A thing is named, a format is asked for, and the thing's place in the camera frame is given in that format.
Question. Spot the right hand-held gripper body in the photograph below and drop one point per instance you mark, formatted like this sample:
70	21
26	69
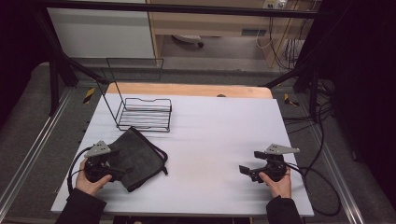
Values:
275	165

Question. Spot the person's right hand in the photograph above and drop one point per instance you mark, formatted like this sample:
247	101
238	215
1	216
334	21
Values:
280	186

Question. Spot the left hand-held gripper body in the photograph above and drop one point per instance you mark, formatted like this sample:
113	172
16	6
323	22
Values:
95	169

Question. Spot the person's left hand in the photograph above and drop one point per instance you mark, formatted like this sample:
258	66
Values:
85	185

